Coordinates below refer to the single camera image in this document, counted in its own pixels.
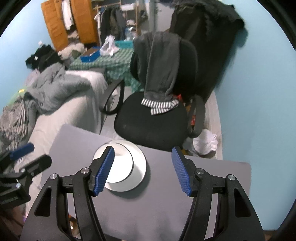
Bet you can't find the white plate black rim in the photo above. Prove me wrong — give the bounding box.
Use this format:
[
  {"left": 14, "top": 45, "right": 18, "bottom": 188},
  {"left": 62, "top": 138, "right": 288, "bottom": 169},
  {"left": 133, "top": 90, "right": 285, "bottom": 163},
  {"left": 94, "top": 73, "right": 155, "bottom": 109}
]
[{"left": 93, "top": 142, "right": 133, "bottom": 184}]

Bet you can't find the large white plate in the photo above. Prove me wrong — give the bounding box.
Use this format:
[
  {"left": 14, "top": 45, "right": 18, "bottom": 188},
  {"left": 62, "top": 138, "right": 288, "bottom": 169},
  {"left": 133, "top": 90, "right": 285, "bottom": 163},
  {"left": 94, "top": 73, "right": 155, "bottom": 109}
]
[{"left": 93, "top": 140, "right": 147, "bottom": 192}]

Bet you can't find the person's left hand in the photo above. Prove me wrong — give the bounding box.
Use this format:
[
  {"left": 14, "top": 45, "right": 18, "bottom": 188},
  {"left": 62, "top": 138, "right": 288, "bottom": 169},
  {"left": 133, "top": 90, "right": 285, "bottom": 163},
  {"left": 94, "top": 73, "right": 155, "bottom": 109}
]
[{"left": 1, "top": 205, "right": 26, "bottom": 241}]

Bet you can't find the striped clothing pile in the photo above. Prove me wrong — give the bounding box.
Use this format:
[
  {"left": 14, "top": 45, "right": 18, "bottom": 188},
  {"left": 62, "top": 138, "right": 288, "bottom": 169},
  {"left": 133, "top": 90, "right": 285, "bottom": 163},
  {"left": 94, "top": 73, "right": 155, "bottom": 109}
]
[{"left": 1, "top": 99, "right": 28, "bottom": 151}]

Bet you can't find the white crumpled cloth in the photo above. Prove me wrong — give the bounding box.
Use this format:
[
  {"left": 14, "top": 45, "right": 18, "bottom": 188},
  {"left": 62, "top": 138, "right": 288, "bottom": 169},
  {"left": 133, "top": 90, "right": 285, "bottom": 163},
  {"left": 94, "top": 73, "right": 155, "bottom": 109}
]
[{"left": 193, "top": 128, "right": 218, "bottom": 155}]

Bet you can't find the black office chair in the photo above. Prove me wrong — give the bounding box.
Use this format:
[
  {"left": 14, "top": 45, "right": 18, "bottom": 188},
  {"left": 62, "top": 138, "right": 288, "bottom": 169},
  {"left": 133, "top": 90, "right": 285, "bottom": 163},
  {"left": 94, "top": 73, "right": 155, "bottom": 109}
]
[{"left": 99, "top": 32, "right": 205, "bottom": 151}]

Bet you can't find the bed with grey sheet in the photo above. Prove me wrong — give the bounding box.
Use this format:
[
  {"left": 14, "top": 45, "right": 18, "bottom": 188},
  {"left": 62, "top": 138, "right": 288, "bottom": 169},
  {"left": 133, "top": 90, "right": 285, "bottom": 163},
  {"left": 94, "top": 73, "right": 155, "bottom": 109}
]
[{"left": 14, "top": 69, "right": 110, "bottom": 209}]

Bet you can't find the grey blanket on bed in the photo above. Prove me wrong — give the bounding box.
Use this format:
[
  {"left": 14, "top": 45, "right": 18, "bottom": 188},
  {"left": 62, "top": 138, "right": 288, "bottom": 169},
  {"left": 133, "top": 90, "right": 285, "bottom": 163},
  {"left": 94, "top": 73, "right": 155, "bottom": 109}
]
[{"left": 23, "top": 62, "right": 91, "bottom": 114}]

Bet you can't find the green checkered table cloth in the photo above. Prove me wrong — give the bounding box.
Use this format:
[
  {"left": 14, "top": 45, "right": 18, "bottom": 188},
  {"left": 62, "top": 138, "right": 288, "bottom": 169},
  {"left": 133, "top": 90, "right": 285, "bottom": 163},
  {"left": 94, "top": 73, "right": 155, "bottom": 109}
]
[{"left": 69, "top": 48, "right": 144, "bottom": 93}]

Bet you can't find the blue tray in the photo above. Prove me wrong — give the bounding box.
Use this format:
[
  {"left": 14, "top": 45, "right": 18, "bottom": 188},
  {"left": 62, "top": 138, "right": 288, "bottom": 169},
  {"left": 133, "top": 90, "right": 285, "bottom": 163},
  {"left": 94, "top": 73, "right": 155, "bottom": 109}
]
[{"left": 80, "top": 47, "right": 100, "bottom": 63}]

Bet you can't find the grey striped-cuff garment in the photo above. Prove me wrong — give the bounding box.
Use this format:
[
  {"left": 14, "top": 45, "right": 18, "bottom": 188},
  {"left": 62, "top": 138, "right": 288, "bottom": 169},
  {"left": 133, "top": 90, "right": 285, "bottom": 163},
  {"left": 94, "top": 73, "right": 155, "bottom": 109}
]
[{"left": 133, "top": 32, "right": 181, "bottom": 115}]

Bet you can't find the white plastic bag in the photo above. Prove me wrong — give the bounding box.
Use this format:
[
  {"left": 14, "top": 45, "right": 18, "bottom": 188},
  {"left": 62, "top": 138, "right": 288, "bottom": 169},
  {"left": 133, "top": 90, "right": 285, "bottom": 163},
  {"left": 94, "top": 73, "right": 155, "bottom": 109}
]
[{"left": 99, "top": 35, "right": 119, "bottom": 56}]

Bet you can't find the orange wooden wardrobe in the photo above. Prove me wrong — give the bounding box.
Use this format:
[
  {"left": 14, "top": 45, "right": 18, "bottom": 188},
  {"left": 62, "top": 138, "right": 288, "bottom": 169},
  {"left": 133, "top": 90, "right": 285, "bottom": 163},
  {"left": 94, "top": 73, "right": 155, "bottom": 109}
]
[{"left": 41, "top": 0, "right": 99, "bottom": 51}]

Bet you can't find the black coat hanging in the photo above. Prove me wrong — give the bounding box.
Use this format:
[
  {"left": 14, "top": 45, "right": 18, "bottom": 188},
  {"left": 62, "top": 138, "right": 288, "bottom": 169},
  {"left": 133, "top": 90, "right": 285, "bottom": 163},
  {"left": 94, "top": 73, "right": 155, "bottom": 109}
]
[{"left": 170, "top": 1, "right": 244, "bottom": 101}]

